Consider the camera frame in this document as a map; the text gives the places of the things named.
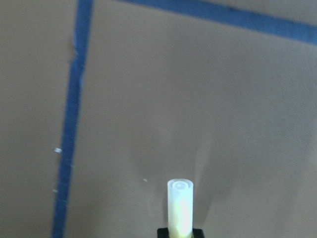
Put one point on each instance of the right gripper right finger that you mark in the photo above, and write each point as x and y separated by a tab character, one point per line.
197	233

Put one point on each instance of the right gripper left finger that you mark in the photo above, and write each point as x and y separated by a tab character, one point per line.
162	233

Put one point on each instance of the yellow highlighter pen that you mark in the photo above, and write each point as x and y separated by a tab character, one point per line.
180	194

